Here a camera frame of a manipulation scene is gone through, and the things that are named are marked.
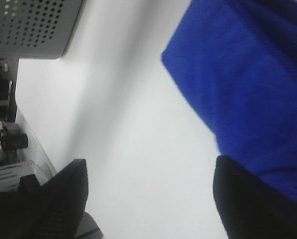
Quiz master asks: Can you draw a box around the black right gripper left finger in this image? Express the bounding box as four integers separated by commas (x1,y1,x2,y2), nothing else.
0,159,88,239

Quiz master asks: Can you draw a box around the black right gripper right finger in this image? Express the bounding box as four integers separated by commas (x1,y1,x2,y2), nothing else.
213,155,297,239

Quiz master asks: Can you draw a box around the blue microfibre towel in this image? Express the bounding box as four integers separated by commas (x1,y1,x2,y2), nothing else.
161,0,297,201

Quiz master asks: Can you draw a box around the black cylindrical knob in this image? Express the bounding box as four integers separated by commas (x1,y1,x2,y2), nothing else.
1,133,28,151

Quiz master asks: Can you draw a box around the grey perforated laundry basket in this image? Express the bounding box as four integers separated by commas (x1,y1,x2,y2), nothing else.
0,0,83,59

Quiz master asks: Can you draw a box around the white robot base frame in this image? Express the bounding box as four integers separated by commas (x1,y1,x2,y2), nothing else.
0,160,57,193

